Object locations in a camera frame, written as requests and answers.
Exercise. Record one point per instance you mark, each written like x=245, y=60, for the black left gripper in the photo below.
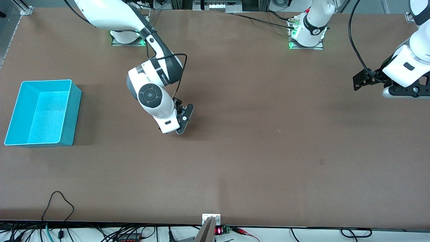
x=377, y=74

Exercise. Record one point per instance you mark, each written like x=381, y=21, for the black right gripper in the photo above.
x=178, y=102

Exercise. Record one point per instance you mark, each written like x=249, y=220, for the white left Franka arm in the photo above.
x=413, y=60

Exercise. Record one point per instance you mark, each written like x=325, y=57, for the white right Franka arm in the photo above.
x=151, y=97

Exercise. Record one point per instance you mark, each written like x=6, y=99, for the silver control box with lights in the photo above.
x=218, y=6

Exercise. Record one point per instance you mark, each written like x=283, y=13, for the turquoise plastic bin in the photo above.
x=47, y=114

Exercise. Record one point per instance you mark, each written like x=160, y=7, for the grey aluminium bar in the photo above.
x=205, y=233

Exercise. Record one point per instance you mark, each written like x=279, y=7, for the red digit display module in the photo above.
x=218, y=231

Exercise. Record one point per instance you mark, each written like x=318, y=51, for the green terminal block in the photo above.
x=226, y=230

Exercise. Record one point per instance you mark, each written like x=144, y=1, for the orange connector box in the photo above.
x=129, y=239

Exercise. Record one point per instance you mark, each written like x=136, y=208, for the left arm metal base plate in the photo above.
x=317, y=47

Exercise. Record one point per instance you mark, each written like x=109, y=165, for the silver table corner bracket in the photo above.
x=26, y=11
x=409, y=16

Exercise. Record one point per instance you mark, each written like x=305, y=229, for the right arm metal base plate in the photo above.
x=127, y=44

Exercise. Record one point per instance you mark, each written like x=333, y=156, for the white metal bracket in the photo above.
x=216, y=218

